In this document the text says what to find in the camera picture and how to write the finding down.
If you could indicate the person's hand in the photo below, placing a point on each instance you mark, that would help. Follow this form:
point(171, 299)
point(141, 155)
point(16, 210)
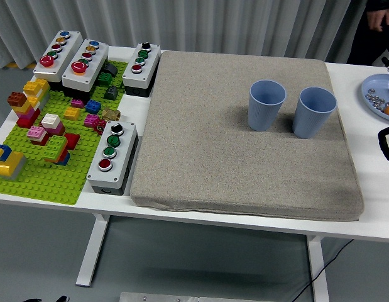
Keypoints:
point(379, 18)

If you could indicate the black white robot left hand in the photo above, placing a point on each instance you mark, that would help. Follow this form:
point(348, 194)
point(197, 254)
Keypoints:
point(63, 299)

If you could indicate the light blue ribbed cup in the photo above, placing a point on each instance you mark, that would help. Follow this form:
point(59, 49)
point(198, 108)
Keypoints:
point(263, 116)
point(310, 122)

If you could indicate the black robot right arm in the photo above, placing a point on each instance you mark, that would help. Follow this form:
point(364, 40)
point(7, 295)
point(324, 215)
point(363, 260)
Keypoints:
point(382, 141)

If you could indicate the light blue plate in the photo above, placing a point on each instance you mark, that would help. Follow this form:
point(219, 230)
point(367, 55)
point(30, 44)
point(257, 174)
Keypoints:
point(378, 83)

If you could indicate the person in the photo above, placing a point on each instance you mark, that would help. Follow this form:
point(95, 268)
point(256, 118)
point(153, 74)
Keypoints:
point(360, 37)

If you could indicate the white table leg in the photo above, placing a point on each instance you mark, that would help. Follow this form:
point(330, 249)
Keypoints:
point(318, 270)
point(93, 248)

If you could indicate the green studded baseplate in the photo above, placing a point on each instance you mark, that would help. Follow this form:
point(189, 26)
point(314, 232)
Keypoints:
point(40, 188)

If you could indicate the blue yellow grey brick stack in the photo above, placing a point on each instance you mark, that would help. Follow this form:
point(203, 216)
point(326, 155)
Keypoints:
point(10, 165)

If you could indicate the green orange blue brick stack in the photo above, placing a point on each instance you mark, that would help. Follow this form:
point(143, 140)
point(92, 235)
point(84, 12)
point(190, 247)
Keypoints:
point(56, 148)

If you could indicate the white four-button control box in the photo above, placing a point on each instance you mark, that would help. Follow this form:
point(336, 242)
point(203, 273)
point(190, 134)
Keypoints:
point(150, 63)
point(125, 157)

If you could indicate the pink red brick stack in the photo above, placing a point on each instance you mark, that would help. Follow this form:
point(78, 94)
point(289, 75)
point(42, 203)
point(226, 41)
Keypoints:
point(37, 135)

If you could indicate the white pink brick stack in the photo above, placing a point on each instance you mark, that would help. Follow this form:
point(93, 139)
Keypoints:
point(52, 124)

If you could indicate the square magenta brick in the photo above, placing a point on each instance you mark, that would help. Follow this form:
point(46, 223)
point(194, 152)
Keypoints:
point(91, 120)

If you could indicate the brown yellow red brick tower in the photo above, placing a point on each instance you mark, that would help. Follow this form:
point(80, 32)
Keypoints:
point(24, 114)

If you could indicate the grey-brown padded mat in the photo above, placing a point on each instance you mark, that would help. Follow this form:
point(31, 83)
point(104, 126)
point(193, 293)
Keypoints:
point(213, 141)

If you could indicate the flat magenta brick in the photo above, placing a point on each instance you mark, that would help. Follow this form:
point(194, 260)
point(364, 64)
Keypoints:
point(77, 103)

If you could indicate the yellow white green brick stack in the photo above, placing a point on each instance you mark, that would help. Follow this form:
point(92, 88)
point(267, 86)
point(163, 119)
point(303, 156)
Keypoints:
point(37, 86)

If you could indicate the dark green brick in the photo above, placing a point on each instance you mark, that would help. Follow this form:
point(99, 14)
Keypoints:
point(104, 79)

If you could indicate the white pleated curtain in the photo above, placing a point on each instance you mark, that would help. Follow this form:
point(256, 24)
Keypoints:
point(150, 19)

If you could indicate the dark grey sloped brick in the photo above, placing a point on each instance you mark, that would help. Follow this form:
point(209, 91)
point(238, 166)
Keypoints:
point(111, 69)

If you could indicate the white five-button control box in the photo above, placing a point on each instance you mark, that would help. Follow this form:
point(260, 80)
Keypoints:
point(98, 63)
point(70, 47)

